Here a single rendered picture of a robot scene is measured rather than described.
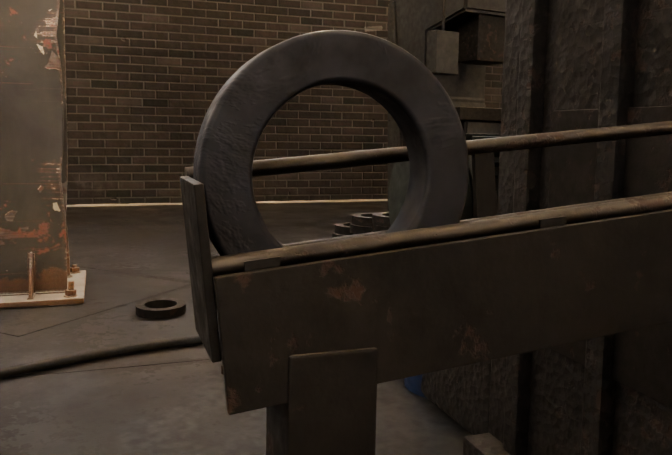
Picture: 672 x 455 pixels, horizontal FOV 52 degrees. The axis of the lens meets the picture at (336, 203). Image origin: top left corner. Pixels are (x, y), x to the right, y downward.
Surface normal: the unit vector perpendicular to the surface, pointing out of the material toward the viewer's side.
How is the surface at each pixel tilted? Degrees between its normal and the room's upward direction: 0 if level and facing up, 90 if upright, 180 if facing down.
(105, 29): 90
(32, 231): 90
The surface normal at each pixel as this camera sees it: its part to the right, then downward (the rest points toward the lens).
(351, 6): 0.33, 0.10
